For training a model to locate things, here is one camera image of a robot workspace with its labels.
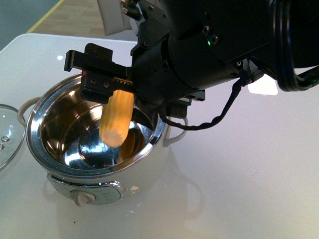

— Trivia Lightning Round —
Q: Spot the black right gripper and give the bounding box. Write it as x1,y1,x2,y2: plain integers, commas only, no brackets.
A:
64,0,205,119

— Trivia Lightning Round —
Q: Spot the yellow corn cob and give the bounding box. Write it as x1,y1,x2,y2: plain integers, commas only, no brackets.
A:
99,90,134,148

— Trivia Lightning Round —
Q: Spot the glass pot lid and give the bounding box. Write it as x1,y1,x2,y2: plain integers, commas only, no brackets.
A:
0,104,25,176

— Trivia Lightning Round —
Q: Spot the white electric cooking pot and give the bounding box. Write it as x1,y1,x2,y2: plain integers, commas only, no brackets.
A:
17,74,185,207

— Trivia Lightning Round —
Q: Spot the left beige upholstered chair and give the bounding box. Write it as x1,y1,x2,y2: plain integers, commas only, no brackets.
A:
97,0,138,36

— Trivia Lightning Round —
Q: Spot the black braided cable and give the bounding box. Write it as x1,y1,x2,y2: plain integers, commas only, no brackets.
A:
158,77,246,130

